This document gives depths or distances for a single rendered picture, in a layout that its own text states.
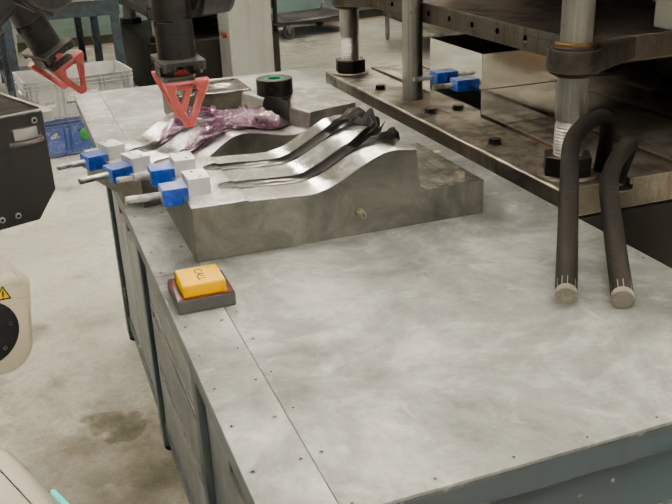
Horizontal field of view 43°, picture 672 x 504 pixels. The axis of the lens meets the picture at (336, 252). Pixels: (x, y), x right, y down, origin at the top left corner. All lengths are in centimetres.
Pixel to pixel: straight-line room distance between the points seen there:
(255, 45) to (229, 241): 460
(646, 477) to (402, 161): 64
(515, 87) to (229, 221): 100
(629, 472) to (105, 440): 165
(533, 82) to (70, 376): 158
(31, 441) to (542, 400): 173
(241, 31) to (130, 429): 385
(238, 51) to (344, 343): 487
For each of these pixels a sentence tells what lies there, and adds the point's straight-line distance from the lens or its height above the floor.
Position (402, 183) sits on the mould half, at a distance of 141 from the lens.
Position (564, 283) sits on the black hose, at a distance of 118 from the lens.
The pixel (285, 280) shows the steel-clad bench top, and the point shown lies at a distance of 125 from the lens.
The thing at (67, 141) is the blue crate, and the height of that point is 8.
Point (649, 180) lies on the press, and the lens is 179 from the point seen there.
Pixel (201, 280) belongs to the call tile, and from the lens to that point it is 119.
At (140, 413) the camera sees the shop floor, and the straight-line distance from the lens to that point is 248.
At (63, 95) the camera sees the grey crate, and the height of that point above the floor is 34.
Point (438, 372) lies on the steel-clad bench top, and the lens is 102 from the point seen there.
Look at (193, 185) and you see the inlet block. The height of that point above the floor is 91.
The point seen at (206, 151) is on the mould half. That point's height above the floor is 87.
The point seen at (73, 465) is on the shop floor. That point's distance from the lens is 234.
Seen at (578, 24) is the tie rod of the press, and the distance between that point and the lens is 166.
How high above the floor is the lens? 133
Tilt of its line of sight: 23 degrees down
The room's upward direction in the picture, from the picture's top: 2 degrees counter-clockwise
